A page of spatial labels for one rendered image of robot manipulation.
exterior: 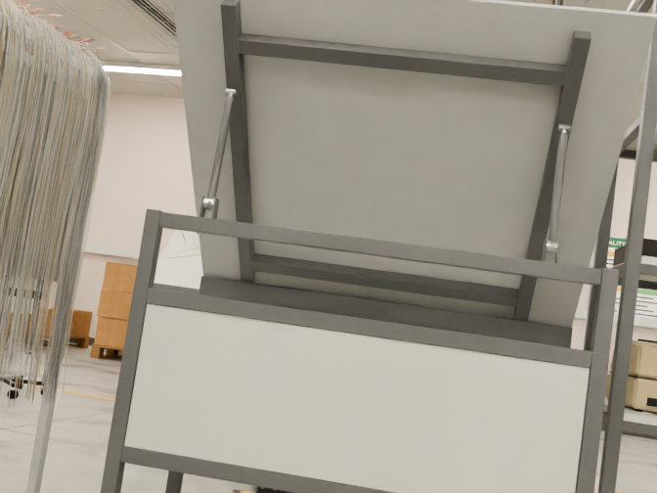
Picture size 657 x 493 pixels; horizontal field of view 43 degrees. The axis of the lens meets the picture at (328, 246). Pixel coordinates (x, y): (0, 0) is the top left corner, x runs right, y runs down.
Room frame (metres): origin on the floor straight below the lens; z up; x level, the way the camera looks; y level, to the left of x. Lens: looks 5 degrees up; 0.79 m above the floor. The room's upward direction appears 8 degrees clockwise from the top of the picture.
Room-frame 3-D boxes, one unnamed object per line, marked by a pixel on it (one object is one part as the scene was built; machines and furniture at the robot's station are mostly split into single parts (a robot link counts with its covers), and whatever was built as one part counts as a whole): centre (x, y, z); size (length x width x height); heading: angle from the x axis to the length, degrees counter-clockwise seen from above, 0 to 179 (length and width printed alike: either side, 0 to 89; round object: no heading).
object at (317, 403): (2.34, -0.15, 0.60); 1.17 x 0.58 x 0.40; 82
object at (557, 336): (2.66, -0.19, 0.83); 1.18 x 0.05 x 0.06; 82
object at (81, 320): (9.74, 3.24, 0.22); 1.20 x 0.80 x 0.44; 167
